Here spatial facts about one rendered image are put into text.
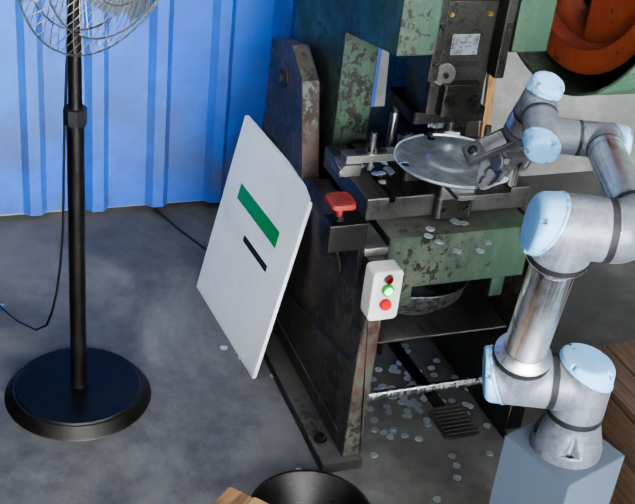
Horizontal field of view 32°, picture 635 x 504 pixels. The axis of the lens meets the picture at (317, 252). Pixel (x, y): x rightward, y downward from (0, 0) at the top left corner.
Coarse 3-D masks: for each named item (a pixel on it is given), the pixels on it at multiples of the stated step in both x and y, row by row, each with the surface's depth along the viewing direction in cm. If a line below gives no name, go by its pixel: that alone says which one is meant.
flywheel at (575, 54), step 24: (576, 0) 276; (600, 0) 265; (624, 0) 256; (552, 24) 281; (576, 24) 276; (600, 24) 266; (624, 24) 257; (552, 48) 280; (576, 48) 270; (600, 48) 261; (624, 48) 252; (576, 72) 271; (600, 72) 262; (624, 72) 262
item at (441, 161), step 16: (400, 144) 272; (416, 144) 273; (432, 144) 274; (448, 144) 275; (464, 144) 276; (400, 160) 264; (416, 160) 265; (432, 160) 264; (448, 160) 265; (464, 160) 266; (416, 176) 257; (432, 176) 258; (448, 176) 259; (464, 176) 260
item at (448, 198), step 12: (432, 192) 267; (444, 192) 264; (456, 192) 253; (468, 192) 253; (480, 192) 254; (492, 192) 254; (504, 192) 255; (444, 204) 266; (456, 204) 267; (468, 204) 269; (432, 216) 269; (444, 216) 268; (456, 216) 269
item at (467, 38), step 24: (456, 0) 249; (480, 0) 251; (456, 24) 252; (480, 24) 254; (456, 48) 255; (480, 48) 258; (408, 72) 268; (456, 72) 259; (480, 72) 261; (408, 96) 269; (432, 96) 260; (456, 96) 259; (480, 96) 265
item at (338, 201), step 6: (330, 192) 251; (336, 192) 251; (342, 192) 251; (330, 198) 248; (336, 198) 248; (342, 198) 249; (348, 198) 249; (330, 204) 247; (336, 204) 246; (342, 204) 246; (348, 204) 246; (354, 204) 247; (336, 210) 246; (342, 210) 246; (348, 210) 247
